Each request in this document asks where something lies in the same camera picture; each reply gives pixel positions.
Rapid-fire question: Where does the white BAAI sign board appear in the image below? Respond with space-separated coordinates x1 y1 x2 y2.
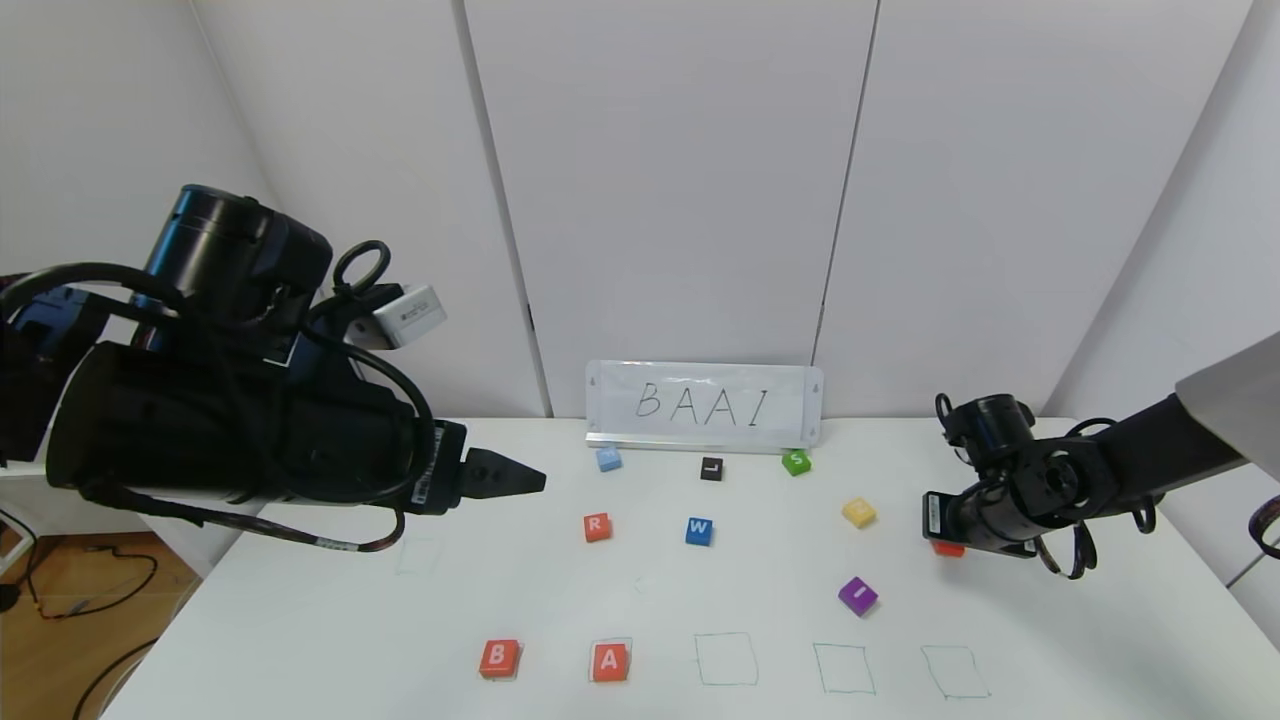
586 361 824 450

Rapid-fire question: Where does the black right camera cable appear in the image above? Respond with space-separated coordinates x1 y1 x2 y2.
1035 518 1101 583

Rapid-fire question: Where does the black floor cable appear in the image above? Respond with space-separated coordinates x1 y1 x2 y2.
0 510 161 623
75 640 161 720

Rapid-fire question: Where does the black left camera cable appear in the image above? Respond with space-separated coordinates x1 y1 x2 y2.
330 240 436 491

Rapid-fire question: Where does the black camera cable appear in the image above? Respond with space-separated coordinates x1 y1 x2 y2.
1035 518 1101 583
330 240 436 491

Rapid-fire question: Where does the orange B letter block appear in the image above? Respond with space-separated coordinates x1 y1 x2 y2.
479 639 523 681

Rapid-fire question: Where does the braided black gripper cable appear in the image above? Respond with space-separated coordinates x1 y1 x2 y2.
80 480 406 553

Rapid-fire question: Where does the thick black left arm hose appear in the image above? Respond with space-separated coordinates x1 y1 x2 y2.
0 262 151 313

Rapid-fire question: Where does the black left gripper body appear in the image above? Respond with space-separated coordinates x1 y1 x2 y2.
285 376 468 516

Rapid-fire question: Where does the white shelf unit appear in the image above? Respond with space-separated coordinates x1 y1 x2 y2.
0 480 216 579

